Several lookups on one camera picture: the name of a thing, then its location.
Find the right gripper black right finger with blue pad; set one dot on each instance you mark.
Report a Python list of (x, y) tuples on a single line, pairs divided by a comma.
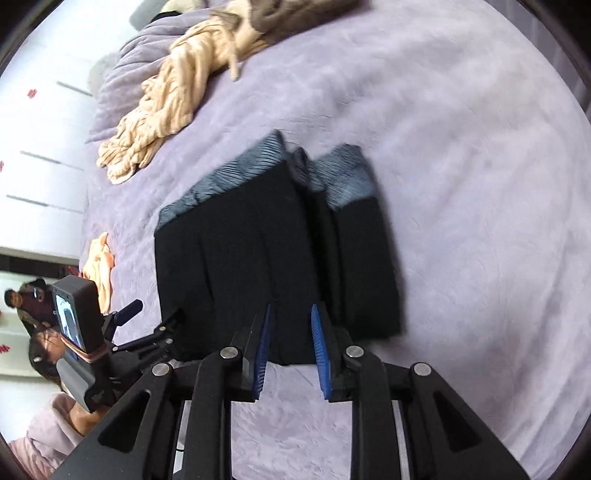
[(407, 423)]

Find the lavender embossed bed blanket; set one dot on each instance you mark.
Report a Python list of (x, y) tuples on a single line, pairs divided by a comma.
[(482, 157)]

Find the beige striped garment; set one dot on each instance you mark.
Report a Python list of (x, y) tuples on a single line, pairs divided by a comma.
[(171, 96)]

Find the person in dark clothes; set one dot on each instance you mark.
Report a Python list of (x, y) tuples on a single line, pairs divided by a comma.
[(33, 303)]

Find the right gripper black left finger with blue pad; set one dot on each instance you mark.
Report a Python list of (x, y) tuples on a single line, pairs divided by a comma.
[(176, 422)]

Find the brown fleece garment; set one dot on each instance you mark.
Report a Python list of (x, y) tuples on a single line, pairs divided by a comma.
[(294, 16)]

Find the white wardrobe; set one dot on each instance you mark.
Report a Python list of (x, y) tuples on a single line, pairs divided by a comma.
[(47, 109)]

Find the black and grey pants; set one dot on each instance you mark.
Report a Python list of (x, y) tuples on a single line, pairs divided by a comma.
[(276, 231)]

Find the grey bed headboard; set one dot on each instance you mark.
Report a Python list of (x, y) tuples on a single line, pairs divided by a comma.
[(145, 12)]

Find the orange peach cloth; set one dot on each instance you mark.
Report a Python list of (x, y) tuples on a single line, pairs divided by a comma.
[(98, 267)]

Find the operator in pink fleece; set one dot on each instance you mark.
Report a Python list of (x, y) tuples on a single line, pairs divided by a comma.
[(62, 424)]

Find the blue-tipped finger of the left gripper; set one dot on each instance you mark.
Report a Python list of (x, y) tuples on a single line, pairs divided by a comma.
[(122, 316)]

